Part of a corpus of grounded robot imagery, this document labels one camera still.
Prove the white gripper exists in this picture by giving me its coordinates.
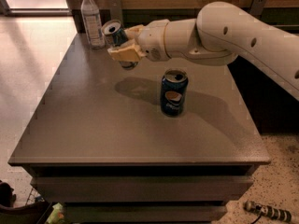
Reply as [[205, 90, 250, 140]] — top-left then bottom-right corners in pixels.
[[107, 20, 169, 62]]

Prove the red bull can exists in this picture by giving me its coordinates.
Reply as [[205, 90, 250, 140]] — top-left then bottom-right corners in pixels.
[[101, 19, 139, 71]]

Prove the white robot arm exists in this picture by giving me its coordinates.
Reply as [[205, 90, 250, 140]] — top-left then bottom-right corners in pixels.
[[108, 2, 299, 100]]

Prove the clear plastic water bottle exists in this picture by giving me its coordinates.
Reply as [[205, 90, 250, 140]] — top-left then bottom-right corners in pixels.
[[80, 0, 105, 49]]

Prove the blue pepsi can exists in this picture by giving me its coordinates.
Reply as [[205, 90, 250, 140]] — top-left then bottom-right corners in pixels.
[[160, 69, 189, 117]]

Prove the upper grey drawer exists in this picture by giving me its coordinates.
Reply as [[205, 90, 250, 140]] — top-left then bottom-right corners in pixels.
[[32, 176, 252, 203]]

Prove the grey drawer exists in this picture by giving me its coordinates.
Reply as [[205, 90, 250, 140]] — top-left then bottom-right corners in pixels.
[[32, 176, 252, 203], [65, 206, 227, 223]]

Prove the lower grey drawer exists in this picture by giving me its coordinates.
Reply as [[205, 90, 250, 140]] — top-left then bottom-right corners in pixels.
[[65, 206, 227, 223]]

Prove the dark bin with trash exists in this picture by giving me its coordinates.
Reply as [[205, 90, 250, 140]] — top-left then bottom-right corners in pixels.
[[0, 181, 69, 224]]

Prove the left metal bracket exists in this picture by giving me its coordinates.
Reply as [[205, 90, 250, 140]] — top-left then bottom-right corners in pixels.
[[108, 0, 122, 22]]

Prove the metal bracket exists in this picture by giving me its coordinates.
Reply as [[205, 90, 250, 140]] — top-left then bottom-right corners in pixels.
[[108, 0, 122, 22], [249, 0, 267, 17]]

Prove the right metal bracket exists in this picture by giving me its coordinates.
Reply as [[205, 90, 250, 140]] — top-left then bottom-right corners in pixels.
[[249, 0, 267, 17]]

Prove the black white striped handle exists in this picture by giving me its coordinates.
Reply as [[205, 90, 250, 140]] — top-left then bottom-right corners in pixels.
[[243, 201, 299, 224]]

